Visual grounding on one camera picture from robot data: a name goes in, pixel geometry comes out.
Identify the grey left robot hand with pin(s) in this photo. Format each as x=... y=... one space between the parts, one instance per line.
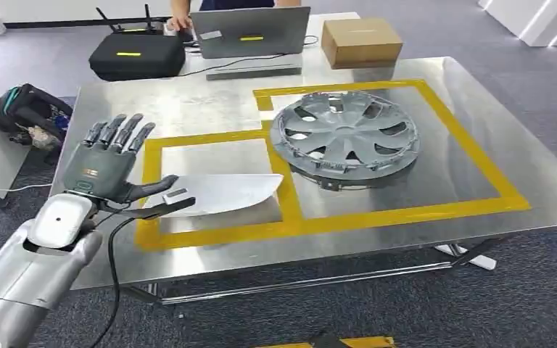
x=98 y=168

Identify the curved silver metal panel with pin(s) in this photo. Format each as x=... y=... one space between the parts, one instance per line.
x=230 y=192

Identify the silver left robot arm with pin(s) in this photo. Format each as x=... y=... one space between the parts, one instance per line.
x=24 y=283

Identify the black bag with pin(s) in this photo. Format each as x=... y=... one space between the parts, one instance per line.
x=26 y=115

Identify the black hard case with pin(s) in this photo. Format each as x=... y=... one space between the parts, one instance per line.
x=137 y=57

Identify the black router with antennas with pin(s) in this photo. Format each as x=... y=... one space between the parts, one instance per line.
x=137 y=30

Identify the person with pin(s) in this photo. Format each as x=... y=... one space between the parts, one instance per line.
x=180 y=19

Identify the flat grey metal box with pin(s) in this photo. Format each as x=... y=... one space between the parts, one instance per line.
x=254 y=69

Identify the grey laptop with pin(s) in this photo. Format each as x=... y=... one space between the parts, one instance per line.
x=249 y=33

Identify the silver wheel hubcap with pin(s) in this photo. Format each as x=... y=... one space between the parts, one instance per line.
x=346 y=137

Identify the brown cardboard box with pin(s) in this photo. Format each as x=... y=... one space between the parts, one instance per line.
x=360 y=41

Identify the yellow floor object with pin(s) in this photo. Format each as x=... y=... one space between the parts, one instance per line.
x=355 y=343

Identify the white floor foot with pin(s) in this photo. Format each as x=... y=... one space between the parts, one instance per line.
x=475 y=259

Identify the white cabinet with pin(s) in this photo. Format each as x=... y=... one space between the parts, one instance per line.
x=538 y=19

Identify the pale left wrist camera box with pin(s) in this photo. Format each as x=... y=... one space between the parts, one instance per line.
x=60 y=221

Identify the steel bench frame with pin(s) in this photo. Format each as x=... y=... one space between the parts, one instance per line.
x=307 y=283

